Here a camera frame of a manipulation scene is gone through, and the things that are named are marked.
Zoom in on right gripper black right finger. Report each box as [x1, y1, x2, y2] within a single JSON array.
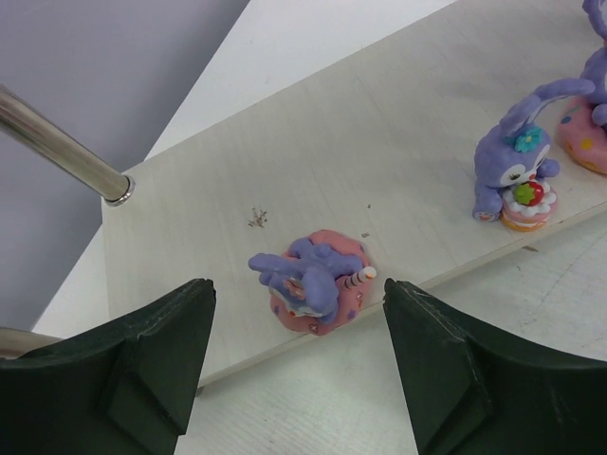
[[383, 279, 606, 454]]

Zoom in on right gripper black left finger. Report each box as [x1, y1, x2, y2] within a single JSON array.
[[1, 279, 216, 454]]

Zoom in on purple bunny with pink base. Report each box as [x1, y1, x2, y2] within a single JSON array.
[[472, 78, 595, 232]]

